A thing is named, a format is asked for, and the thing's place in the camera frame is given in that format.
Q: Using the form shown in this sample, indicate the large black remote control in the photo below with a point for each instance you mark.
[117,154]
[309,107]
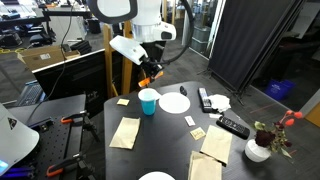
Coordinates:
[233,127]

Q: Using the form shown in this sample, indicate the yellow sticky note pad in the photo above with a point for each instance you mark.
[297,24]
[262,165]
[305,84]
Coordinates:
[123,102]

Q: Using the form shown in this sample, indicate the orange black clamp upper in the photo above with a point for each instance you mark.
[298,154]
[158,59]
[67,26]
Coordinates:
[81,120]

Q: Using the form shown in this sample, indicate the cardboard box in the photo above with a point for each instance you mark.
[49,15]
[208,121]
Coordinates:
[36,58]

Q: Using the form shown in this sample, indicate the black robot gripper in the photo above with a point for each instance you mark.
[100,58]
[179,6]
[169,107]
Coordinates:
[152,69]

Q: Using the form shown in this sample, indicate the black keyboard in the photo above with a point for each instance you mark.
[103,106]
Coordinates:
[31,94]

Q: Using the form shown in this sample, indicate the brown napkin folded stack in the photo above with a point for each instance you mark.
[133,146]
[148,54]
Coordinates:
[203,167]

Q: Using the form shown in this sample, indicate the pink white small card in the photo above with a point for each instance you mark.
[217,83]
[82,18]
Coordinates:
[189,121]

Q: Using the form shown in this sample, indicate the blue plastic cup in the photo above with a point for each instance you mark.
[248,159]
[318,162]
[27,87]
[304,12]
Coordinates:
[148,98]

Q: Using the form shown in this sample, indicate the black room divider panel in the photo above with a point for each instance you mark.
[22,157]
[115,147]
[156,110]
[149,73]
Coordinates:
[247,30]

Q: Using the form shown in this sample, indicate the orange black clamp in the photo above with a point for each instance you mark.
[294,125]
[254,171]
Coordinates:
[81,120]
[86,172]

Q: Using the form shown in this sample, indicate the small black remote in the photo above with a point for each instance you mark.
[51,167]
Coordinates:
[205,101]

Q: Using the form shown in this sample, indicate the blue recycling bin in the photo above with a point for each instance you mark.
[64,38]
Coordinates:
[278,90]

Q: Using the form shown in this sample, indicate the brown napkin beside cup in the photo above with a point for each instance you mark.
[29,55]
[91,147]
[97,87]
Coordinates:
[126,133]

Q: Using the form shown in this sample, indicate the white plate near cup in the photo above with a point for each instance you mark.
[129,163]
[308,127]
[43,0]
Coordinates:
[174,103]

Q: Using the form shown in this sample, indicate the orange black clamp lower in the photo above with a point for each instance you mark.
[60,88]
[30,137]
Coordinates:
[86,172]

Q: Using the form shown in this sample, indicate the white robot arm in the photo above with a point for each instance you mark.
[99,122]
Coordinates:
[148,29]

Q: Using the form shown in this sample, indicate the orange marker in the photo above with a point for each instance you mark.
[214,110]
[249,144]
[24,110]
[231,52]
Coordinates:
[149,80]

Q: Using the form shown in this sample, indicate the black computer monitor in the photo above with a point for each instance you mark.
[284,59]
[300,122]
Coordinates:
[83,75]

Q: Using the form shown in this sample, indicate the brown napkin flat middle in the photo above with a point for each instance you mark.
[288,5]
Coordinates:
[217,144]

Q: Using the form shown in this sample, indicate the black key fob remote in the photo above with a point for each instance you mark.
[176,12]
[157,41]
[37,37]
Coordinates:
[183,91]

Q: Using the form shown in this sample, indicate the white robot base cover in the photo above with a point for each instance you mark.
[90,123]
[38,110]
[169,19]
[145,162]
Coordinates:
[16,140]

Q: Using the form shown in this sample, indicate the white vase with flowers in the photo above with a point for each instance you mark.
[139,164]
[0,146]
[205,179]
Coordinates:
[272,139]

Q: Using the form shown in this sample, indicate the small white packet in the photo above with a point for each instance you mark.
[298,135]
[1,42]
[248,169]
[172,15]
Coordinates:
[216,116]

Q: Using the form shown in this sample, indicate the white plate far corner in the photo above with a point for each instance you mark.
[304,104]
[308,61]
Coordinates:
[156,175]

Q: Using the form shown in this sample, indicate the crumpled white tissue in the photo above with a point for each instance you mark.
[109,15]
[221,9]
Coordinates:
[219,102]

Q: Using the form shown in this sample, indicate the black side table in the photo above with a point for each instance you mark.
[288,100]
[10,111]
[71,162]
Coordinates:
[59,141]

